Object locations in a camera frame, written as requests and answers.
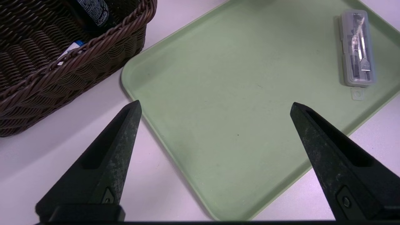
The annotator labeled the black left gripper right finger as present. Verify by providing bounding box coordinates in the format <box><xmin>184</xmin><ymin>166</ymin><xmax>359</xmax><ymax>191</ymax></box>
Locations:
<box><xmin>289</xmin><ymin>102</ymin><xmax>400</xmax><ymax>221</ymax></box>

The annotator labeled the clear plastic compass case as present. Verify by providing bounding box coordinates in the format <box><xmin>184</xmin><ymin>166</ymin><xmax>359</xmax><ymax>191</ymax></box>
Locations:
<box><xmin>339</xmin><ymin>9</ymin><xmax>377</xmax><ymax>101</ymax></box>

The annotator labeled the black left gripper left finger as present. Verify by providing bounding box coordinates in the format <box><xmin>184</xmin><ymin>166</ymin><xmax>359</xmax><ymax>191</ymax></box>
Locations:
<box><xmin>35</xmin><ymin>100</ymin><xmax>143</xmax><ymax>220</ymax></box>

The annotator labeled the dark brown wicker basket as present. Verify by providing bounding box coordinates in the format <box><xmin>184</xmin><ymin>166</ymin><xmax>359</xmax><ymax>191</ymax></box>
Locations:
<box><xmin>0</xmin><ymin>0</ymin><xmax>158</xmax><ymax>138</ymax></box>

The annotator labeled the light green plastic tray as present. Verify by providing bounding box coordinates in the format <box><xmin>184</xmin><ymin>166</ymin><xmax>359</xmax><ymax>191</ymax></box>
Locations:
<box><xmin>121</xmin><ymin>0</ymin><xmax>400</xmax><ymax>221</ymax></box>

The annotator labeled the black cosmetic tube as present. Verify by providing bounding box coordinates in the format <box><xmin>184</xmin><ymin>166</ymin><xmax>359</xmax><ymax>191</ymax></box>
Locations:
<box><xmin>67</xmin><ymin>0</ymin><xmax>116</xmax><ymax>32</ymax></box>

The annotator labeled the blue white whiteboard marker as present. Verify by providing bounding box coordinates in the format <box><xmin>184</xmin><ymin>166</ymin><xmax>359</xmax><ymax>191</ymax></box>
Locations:
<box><xmin>57</xmin><ymin>40</ymin><xmax>86</xmax><ymax>66</ymax></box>

